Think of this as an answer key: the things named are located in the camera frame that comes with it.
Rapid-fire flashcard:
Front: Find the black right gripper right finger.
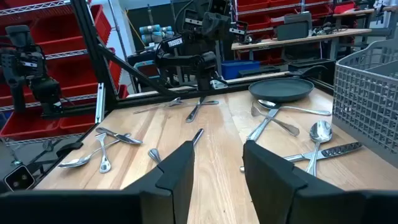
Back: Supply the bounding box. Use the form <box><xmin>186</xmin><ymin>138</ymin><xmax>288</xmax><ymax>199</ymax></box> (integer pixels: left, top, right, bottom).
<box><xmin>243</xmin><ymin>139</ymin><xmax>363</xmax><ymax>224</ymax></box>

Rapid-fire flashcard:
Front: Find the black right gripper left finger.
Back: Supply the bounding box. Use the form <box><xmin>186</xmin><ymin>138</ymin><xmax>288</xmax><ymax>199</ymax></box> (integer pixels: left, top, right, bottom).
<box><xmin>123</xmin><ymin>140</ymin><xmax>196</xmax><ymax>224</ymax></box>

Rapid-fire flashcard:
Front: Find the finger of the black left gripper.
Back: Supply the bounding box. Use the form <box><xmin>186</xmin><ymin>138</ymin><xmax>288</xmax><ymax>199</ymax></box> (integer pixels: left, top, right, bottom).
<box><xmin>229</xmin><ymin>21</ymin><xmax>249</xmax><ymax>43</ymax></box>
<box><xmin>183</xmin><ymin>9</ymin><xmax>203</xmax><ymax>32</ymax></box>

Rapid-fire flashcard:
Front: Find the silver knife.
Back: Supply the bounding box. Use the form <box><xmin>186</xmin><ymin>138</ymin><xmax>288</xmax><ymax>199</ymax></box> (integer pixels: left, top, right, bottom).
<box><xmin>239</xmin><ymin>141</ymin><xmax>364</xmax><ymax>172</ymax></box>
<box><xmin>95</xmin><ymin>126</ymin><xmax>143</xmax><ymax>145</ymax></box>
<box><xmin>247</xmin><ymin>108</ymin><xmax>280</xmax><ymax>142</ymax></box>
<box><xmin>185</xmin><ymin>95</ymin><xmax>206</xmax><ymax>123</ymax></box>
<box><xmin>190</xmin><ymin>128</ymin><xmax>205</xmax><ymax>147</ymax></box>

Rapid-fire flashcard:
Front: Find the silver fork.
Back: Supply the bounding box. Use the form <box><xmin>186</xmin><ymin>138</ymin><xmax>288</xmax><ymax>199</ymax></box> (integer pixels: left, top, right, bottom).
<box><xmin>95</xmin><ymin>133</ymin><xmax>112</xmax><ymax>174</ymax></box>
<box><xmin>174</xmin><ymin>99</ymin><xmax>220</xmax><ymax>106</ymax></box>
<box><xmin>250</xmin><ymin>104</ymin><xmax>300</xmax><ymax>137</ymax></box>

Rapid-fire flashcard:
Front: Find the grey plastic cutlery basket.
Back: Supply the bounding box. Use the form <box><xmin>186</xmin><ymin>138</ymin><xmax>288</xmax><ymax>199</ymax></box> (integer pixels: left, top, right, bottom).
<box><xmin>331</xmin><ymin>39</ymin><xmax>398</xmax><ymax>169</ymax></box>

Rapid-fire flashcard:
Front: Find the blue storage bin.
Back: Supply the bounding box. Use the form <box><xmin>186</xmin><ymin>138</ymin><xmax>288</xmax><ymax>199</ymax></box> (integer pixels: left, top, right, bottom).
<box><xmin>221</xmin><ymin>59</ymin><xmax>261</xmax><ymax>80</ymax></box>

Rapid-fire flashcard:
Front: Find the grey equipment case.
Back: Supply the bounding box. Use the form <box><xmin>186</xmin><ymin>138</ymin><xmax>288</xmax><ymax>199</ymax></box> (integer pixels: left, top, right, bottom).
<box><xmin>275</xmin><ymin>11</ymin><xmax>313</xmax><ymax>42</ymax></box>

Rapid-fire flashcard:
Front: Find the black round plate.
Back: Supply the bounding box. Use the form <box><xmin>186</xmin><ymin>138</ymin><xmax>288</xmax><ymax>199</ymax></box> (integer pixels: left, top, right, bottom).
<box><xmin>248</xmin><ymin>77</ymin><xmax>315</xmax><ymax>103</ymax></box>

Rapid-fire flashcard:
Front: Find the wooden workbench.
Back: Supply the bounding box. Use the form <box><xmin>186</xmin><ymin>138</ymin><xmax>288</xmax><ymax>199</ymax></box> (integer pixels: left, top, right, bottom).
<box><xmin>231</xmin><ymin>28</ymin><xmax>373</xmax><ymax>62</ymax></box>

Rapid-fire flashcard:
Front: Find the red storage bin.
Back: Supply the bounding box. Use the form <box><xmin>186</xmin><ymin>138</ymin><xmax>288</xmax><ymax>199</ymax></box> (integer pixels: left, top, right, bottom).
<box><xmin>46</xmin><ymin>48</ymin><xmax>123</xmax><ymax>98</ymax></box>
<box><xmin>58</xmin><ymin>113</ymin><xmax>98</xmax><ymax>135</ymax></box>
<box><xmin>0</xmin><ymin>107</ymin><xmax>63</xmax><ymax>141</ymax></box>
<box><xmin>29</xmin><ymin>4</ymin><xmax>113</xmax><ymax>56</ymax></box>

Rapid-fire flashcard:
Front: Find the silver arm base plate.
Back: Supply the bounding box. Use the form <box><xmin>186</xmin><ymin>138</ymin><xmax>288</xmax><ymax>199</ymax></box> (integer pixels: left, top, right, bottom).
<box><xmin>210</xmin><ymin>79</ymin><xmax>229</xmax><ymax>91</ymax></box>

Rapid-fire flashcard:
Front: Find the silver metal bracket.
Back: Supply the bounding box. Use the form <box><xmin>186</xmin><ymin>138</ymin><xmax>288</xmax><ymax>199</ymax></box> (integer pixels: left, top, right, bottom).
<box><xmin>95</xmin><ymin>82</ymin><xmax>106</xmax><ymax>124</ymax></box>

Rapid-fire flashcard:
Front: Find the table-level camera box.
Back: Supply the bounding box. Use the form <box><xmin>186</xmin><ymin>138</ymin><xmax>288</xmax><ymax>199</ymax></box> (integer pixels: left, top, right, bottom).
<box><xmin>2</xmin><ymin>164</ymin><xmax>36</xmax><ymax>192</ymax></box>

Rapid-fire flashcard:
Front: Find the chrome wire shelf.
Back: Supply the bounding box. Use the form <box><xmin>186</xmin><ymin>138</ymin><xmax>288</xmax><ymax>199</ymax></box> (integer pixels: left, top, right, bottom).
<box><xmin>0</xmin><ymin>0</ymin><xmax>130</xmax><ymax>147</ymax></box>

